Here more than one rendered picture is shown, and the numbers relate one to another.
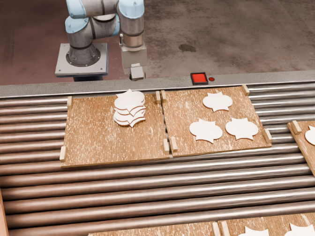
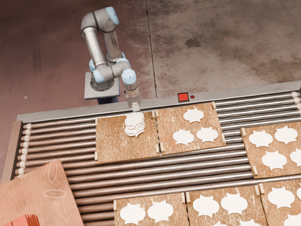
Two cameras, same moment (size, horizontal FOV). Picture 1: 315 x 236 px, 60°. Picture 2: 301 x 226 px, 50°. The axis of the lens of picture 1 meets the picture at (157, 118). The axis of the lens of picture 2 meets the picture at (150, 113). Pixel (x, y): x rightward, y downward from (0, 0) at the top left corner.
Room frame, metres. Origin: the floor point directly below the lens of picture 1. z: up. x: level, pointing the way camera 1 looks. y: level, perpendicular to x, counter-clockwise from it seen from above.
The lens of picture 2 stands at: (-0.40, -0.22, 2.74)
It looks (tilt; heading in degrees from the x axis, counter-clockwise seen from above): 54 degrees down; 11
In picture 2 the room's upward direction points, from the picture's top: 9 degrees counter-clockwise
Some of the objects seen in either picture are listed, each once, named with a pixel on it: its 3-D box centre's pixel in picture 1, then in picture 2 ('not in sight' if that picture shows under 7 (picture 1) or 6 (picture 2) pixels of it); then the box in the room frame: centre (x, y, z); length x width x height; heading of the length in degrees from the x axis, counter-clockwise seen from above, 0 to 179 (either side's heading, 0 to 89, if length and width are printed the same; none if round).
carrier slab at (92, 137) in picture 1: (115, 126); (126, 136); (0.70, 0.17, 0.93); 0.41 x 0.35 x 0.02; 99
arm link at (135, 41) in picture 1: (132, 36); (131, 89); (0.80, 0.10, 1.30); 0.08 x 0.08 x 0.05
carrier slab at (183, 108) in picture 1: (211, 118); (188, 127); (0.78, -0.24, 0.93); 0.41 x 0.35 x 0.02; 100
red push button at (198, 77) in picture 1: (198, 78); (183, 97); (1.04, -0.20, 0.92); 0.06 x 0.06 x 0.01; 8
